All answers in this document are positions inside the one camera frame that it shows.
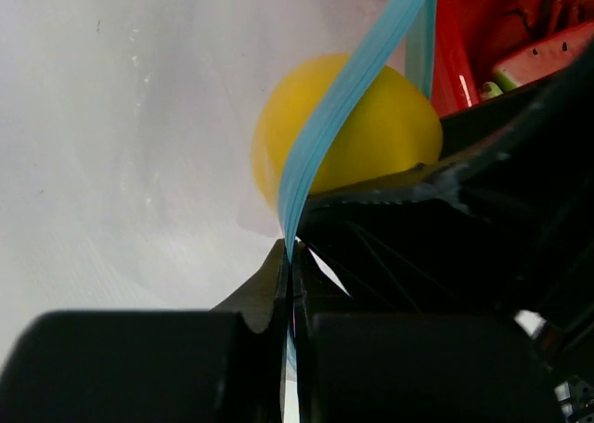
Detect clear zip top bag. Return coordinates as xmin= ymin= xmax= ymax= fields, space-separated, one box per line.
xmin=1 ymin=0 xmax=429 ymax=356

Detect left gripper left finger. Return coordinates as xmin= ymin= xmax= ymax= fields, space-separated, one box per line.
xmin=1 ymin=240 xmax=289 ymax=422

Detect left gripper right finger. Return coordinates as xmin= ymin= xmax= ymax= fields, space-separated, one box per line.
xmin=291 ymin=244 xmax=562 ymax=422

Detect yellow toy lemon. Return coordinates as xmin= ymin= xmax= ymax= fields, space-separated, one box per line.
xmin=251 ymin=53 xmax=444 ymax=209

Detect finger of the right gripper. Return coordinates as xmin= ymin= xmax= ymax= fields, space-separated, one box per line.
xmin=297 ymin=162 xmax=524 ymax=314

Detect red plastic tray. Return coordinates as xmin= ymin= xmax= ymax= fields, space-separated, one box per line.
xmin=432 ymin=0 xmax=593 ymax=117

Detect toy watermelon slice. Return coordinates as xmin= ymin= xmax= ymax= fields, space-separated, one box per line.
xmin=479 ymin=20 xmax=593 ymax=101

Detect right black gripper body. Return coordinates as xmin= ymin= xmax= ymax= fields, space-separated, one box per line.
xmin=435 ymin=48 xmax=593 ymax=422

